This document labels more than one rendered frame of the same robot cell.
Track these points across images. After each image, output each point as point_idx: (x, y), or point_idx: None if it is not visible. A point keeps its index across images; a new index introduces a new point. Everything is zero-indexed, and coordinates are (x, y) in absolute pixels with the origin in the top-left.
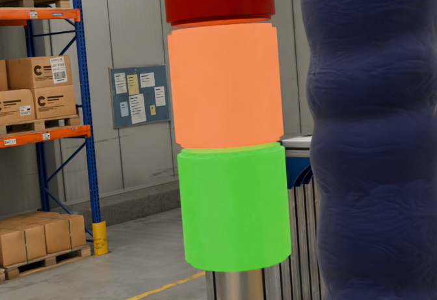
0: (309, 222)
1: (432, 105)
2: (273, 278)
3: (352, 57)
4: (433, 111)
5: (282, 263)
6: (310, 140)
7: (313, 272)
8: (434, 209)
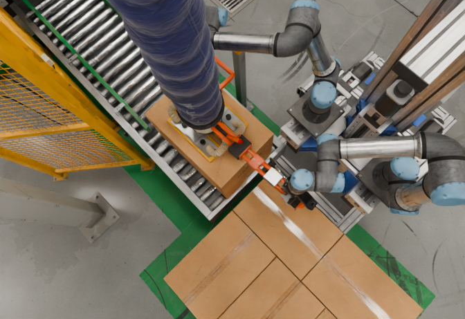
0: (458, 61)
1: None
2: (398, 44)
3: None
4: None
5: (411, 48)
6: (462, 7)
7: (435, 82)
8: (123, 23)
